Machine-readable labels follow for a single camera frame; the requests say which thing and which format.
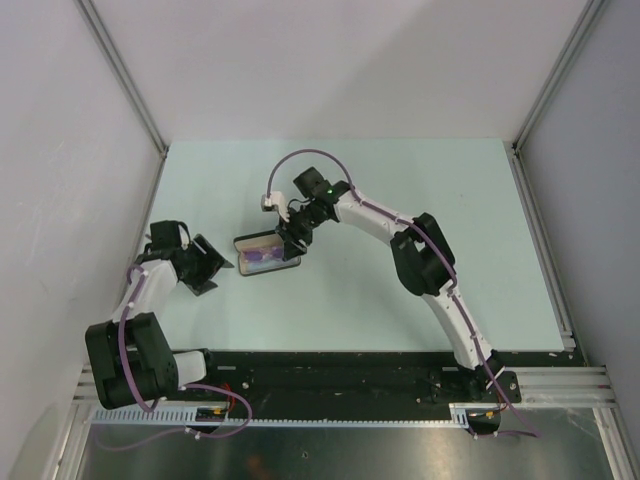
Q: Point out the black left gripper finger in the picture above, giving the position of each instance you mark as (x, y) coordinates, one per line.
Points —
(202, 288)
(209, 259)

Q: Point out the dark green glasses case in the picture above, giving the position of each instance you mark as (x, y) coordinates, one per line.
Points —
(255, 241)

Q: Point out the light blue cleaning cloth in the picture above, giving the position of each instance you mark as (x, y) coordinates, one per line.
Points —
(255, 268)

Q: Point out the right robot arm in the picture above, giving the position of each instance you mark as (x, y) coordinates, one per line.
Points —
(423, 260)

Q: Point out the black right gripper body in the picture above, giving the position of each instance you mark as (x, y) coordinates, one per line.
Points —
(301, 223)

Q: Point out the right aluminium frame post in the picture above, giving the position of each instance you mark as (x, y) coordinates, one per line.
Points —
(575, 43)

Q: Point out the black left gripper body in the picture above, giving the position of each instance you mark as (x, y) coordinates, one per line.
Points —
(198, 271)

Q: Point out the aluminium rail right edge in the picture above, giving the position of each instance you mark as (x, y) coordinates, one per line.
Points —
(543, 249)

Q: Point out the front aluminium crossbar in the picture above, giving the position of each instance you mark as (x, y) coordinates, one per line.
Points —
(526, 386)

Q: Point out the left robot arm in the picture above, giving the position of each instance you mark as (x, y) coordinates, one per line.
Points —
(130, 358)

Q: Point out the left aluminium frame post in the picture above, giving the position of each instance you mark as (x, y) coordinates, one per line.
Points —
(116, 62)

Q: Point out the pink transparent sunglasses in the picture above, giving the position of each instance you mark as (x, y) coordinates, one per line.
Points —
(260, 255)

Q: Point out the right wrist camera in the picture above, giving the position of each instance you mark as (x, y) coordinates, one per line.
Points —
(275, 202)

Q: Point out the aluminium frame post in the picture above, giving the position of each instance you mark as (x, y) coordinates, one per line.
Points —
(575, 43)
(116, 62)

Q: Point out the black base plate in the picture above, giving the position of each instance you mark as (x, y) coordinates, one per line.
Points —
(350, 410)

